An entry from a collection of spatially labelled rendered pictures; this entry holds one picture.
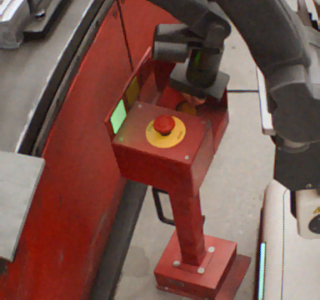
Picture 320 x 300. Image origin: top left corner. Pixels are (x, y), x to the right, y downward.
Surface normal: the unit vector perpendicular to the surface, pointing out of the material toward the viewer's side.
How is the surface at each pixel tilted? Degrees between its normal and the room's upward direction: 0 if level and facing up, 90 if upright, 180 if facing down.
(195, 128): 0
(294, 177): 90
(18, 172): 0
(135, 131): 0
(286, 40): 82
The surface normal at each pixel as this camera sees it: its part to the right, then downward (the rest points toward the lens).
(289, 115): -0.08, 0.83
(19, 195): -0.12, -0.59
